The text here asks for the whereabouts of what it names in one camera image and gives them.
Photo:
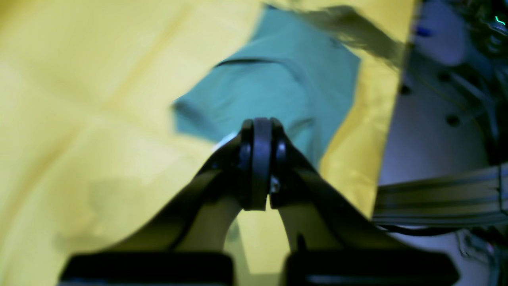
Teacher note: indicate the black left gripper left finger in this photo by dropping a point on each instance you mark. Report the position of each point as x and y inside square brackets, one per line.
[183, 244]

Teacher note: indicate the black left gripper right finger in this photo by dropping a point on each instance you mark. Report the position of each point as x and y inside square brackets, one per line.
[331, 242]

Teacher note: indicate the green T-shirt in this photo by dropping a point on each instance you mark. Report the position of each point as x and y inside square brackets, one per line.
[289, 70]

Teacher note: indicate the yellow table cloth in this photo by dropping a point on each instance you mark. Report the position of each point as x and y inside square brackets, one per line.
[88, 148]

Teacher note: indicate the aluminium frame profile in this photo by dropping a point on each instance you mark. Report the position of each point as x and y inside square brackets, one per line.
[470, 199]

